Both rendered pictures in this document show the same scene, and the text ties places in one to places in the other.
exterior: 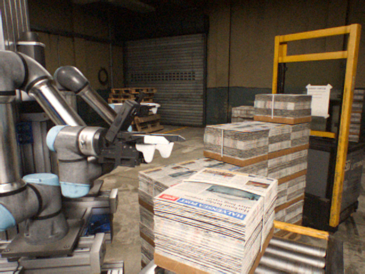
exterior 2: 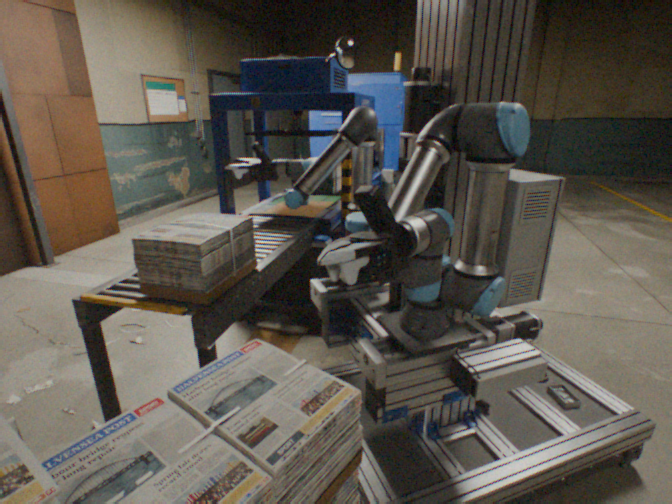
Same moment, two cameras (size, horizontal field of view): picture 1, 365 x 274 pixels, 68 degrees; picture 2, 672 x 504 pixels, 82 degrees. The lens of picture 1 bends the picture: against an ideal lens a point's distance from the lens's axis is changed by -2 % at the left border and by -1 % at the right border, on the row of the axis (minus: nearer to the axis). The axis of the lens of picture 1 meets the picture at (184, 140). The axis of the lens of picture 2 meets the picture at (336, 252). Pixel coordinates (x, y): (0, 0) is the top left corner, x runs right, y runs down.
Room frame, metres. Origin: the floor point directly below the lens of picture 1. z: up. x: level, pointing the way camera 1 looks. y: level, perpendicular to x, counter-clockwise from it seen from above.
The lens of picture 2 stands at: (2.38, 0.06, 1.44)
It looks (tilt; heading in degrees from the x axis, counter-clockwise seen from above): 20 degrees down; 166
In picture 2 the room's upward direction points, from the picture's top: straight up
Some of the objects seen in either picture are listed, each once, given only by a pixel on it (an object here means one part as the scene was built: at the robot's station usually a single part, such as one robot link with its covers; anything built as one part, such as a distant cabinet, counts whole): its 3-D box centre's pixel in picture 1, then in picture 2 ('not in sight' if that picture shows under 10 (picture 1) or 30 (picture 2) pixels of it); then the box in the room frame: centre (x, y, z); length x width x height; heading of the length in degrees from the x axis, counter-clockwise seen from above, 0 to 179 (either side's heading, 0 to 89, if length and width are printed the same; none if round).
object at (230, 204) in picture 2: not in sight; (228, 212); (-0.38, -0.05, 0.77); 0.09 x 0.09 x 1.55; 61
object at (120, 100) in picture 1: (133, 109); not in sight; (8.50, 1.55, 0.65); 1.33 x 0.94 x 1.30; 155
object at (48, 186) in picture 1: (41, 192); (359, 230); (0.92, 0.51, 0.98); 0.13 x 0.12 x 0.14; 161
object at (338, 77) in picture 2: not in sight; (296, 79); (-0.43, 0.47, 1.65); 0.60 x 0.45 x 0.20; 61
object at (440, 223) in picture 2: (114, 110); (427, 230); (1.68, 0.42, 1.21); 0.11 x 0.08 x 0.09; 123
